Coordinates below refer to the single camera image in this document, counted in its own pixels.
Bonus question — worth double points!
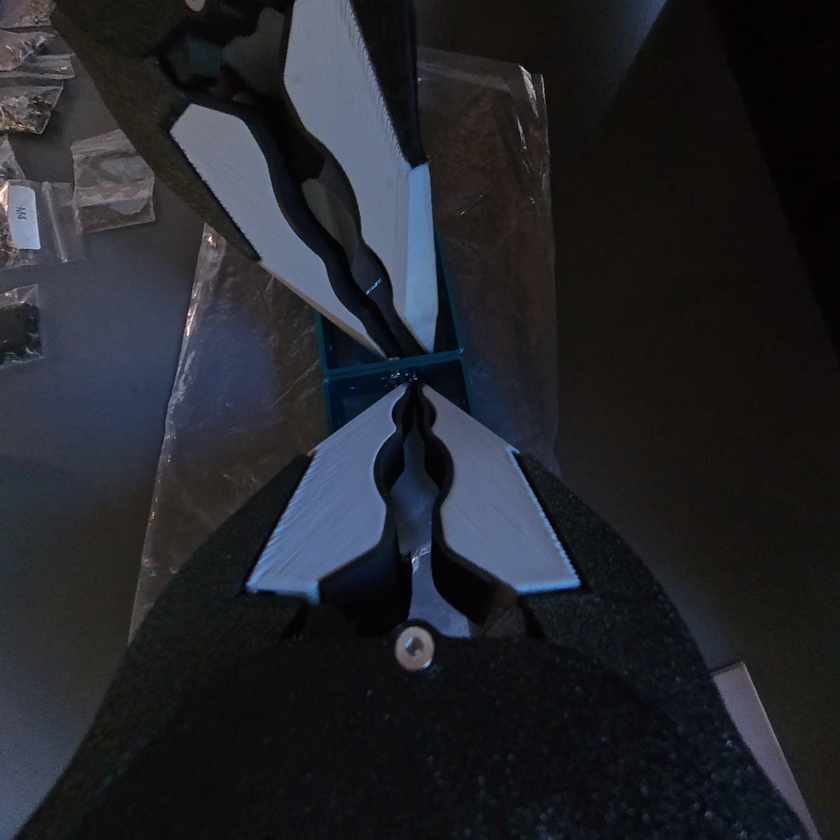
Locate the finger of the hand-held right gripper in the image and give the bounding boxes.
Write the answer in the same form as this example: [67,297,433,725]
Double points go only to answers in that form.
[168,101,396,360]
[284,0,441,353]

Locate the pile of small hardware bags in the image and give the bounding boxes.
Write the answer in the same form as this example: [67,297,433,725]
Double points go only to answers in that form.
[0,0,156,370]

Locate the white instruction booklet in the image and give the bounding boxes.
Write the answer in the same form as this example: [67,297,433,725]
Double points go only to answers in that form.
[710,661,806,840]

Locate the blue metal bracket assembly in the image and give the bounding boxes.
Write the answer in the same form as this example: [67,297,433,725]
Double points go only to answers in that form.
[314,228,471,429]

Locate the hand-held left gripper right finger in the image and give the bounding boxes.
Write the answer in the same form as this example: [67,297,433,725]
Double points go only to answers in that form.
[419,381,583,597]

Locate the grey desk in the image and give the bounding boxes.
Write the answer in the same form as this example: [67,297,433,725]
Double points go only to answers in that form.
[0,0,840,840]

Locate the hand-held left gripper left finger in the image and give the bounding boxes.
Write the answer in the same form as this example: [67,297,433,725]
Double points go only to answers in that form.
[245,382,413,606]

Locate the large clear plastic bag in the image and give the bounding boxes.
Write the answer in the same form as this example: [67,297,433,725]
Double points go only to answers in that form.
[126,46,560,632]

